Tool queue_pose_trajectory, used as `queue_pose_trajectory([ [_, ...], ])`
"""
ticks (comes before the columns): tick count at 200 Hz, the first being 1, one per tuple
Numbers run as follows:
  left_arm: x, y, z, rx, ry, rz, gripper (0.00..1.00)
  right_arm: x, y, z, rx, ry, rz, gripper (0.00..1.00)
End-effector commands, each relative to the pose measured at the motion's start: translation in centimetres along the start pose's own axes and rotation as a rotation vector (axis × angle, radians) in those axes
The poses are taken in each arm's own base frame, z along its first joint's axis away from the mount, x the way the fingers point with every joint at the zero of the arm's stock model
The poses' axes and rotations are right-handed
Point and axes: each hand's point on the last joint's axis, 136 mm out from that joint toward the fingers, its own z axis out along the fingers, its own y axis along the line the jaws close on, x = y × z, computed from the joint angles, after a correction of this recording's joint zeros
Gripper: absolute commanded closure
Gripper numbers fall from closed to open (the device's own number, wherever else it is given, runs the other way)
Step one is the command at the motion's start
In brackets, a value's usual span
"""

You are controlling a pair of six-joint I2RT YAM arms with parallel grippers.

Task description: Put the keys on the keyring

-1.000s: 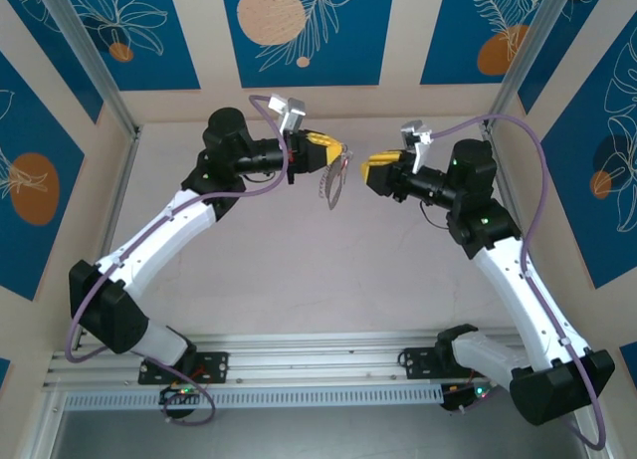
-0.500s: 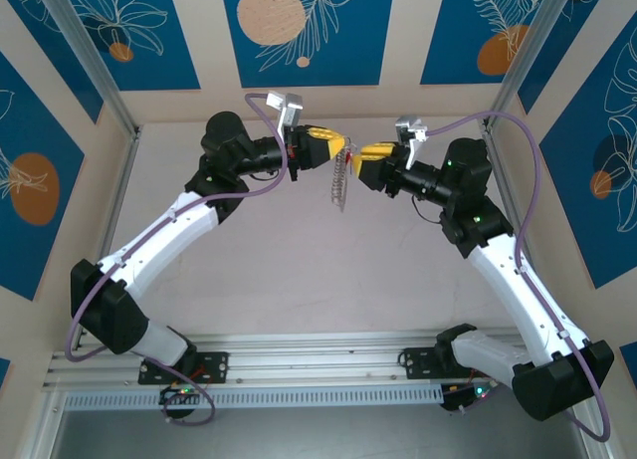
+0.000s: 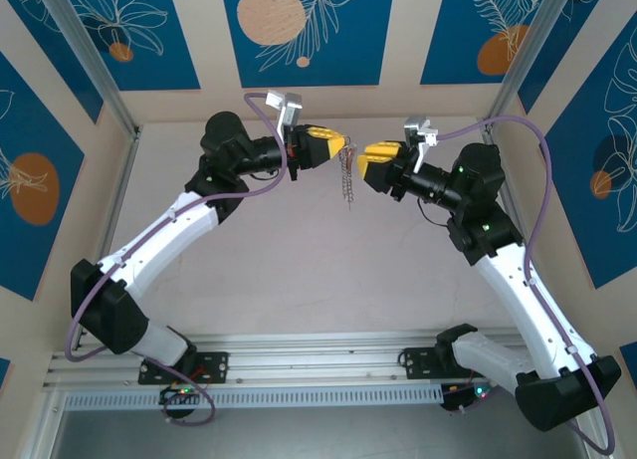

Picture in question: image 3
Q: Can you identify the silver keyring with chain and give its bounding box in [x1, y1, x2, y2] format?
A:
[337, 138, 360, 212]

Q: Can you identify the circuit board with green light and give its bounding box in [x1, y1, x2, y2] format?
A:
[440, 381, 499, 414]
[157, 384, 200, 408]

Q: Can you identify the grey metal sheet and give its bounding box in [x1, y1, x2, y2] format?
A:
[49, 407, 591, 459]

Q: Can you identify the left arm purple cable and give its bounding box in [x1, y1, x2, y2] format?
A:
[64, 93, 291, 363]

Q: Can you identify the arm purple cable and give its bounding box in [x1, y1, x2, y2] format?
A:
[436, 114, 616, 454]
[64, 93, 291, 363]

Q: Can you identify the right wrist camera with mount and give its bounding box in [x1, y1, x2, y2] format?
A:
[403, 115, 441, 175]

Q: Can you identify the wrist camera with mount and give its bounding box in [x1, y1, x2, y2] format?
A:
[264, 89, 304, 142]
[403, 115, 441, 175]

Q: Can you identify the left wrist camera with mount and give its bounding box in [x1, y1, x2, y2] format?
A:
[264, 89, 304, 142]

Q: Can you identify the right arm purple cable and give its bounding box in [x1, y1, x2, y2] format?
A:
[436, 114, 616, 454]

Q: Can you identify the aluminium corner post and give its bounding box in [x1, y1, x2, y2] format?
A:
[487, 0, 569, 129]
[34, 0, 143, 140]

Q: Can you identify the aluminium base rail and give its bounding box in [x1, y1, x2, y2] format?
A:
[42, 331, 531, 390]

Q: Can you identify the grey slotted cable duct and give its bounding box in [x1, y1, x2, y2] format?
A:
[63, 384, 445, 410]

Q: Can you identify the purple cable loop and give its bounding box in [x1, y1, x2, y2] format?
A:
[161, 368, 217, 428]

